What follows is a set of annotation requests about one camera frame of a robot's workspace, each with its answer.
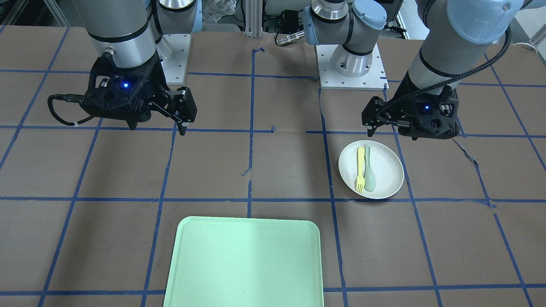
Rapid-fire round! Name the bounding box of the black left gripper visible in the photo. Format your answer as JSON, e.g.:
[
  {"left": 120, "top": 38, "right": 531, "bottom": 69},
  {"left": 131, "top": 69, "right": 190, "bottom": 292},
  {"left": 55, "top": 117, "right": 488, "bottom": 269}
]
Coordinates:
[{"left": 361, "top": 85, "right": 460, "bottom": 140}]

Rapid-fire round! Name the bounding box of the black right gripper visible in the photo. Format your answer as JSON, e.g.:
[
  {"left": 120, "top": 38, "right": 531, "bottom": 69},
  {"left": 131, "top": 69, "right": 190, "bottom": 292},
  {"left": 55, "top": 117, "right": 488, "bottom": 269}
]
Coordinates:
[{"left": 80, "top": 54, "right": 197, "bottom": 136}]

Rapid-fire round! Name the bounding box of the yellow plastic fork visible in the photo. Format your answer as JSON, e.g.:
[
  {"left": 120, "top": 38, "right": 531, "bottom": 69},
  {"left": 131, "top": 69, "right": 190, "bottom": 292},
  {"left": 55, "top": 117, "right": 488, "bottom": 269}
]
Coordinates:
[{"left": 355, "top": 147, "right": 366, "bottom": 194}]

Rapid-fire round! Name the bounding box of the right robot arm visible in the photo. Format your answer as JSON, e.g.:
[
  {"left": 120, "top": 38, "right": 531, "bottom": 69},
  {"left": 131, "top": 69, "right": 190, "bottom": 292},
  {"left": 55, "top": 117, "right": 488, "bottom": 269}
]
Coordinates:
[{"left": 73, "top": 0, "right": 202, "bottom": 135}]

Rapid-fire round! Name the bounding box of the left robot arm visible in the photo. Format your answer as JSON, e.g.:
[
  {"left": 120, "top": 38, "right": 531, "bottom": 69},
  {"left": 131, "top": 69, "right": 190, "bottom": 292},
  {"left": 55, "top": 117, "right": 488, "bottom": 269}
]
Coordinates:
[{"left": 361, "top": 0, "right": 545, "bottom": 140}]

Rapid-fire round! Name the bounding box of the pale green plastic spoon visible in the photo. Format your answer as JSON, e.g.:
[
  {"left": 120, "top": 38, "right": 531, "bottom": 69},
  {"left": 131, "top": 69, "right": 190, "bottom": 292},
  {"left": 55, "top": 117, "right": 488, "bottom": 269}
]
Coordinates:
[{"left": 364, "top": 146, "right": 376, "bottom": 192}]

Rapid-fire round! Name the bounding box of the light green tray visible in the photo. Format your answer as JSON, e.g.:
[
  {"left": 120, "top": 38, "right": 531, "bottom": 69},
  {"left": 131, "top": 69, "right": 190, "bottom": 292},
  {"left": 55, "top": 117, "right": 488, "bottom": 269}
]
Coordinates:
[{"left": 163, "top": 216, "right": 324, "bottom": 307}]

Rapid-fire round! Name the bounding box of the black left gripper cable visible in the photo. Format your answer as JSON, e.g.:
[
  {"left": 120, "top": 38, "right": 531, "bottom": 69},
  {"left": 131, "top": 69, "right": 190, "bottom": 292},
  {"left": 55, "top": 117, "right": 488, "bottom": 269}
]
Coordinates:
[{"left": 375, "top": 26, "right": 512, "bottom": 122}]

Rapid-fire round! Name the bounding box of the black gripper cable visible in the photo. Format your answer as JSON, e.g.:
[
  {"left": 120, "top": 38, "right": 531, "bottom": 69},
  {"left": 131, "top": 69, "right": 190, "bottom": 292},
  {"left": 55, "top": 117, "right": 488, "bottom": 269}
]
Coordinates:
[
  {"left": 47, "top": 93, "right": 92, "bottom": 127},
  {"left": 375, "top": 26, "right": 512, "bottom": 122}
]

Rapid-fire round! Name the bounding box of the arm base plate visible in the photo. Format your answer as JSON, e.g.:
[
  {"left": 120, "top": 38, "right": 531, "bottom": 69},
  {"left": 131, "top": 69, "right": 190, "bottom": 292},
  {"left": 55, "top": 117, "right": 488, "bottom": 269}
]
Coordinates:
[
  {"left": 315, "top": 44, "right": 389, "bottom": 91},
  {"left": 157, "top": 34, "right": 192, "bottom": 86}
]

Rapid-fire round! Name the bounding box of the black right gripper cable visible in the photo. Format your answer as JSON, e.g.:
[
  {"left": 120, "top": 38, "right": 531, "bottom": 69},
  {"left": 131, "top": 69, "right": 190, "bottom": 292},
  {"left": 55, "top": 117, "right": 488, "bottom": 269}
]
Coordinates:
[{"left": 47, "top": 93, "right": 92, "bottom": 127}]

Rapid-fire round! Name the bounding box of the aluminium frame post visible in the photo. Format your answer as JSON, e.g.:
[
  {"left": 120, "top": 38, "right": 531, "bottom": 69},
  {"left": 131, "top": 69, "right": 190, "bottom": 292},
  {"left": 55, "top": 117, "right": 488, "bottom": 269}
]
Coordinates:
[{"left": 242, "top": 0, "right": 264, "bottom": 40}]

